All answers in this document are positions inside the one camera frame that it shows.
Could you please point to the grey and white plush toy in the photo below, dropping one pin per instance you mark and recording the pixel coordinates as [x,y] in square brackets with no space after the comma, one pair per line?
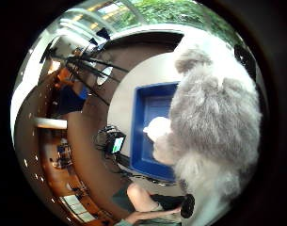
[212,119]

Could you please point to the green trees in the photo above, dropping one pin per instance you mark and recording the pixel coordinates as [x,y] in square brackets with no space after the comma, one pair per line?
[177,14]

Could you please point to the blue rectangular tray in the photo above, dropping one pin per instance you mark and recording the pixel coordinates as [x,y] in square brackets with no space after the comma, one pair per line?
[143,147]

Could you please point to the white round stool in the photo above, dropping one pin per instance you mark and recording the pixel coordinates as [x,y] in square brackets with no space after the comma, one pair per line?
[104,76]

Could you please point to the small monitor with lit screen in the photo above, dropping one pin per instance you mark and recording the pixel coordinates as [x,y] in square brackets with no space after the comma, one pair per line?
[116,144]

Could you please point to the black tripod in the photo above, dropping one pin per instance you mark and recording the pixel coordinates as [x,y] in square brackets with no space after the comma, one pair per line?
[86,67]

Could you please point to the person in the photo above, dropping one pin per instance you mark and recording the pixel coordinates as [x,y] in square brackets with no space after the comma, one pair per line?
[69,97]
[140,196]

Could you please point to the white shelf board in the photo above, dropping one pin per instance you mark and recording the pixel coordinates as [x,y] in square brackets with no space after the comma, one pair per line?
[50,123]

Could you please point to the row of white panels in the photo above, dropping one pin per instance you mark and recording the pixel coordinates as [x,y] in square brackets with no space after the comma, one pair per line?
[76,207]

